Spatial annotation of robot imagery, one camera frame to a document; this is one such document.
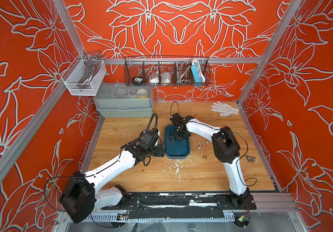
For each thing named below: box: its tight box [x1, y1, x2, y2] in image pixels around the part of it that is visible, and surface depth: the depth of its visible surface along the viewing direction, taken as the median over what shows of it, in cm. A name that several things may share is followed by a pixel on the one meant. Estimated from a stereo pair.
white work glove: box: [211, 100, 239, 117], surface depth 116 cm
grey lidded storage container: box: [93, 82, 155, 118], surface depth 102 cm
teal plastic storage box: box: [164, 124, 191, 160], surface depth 97 cm
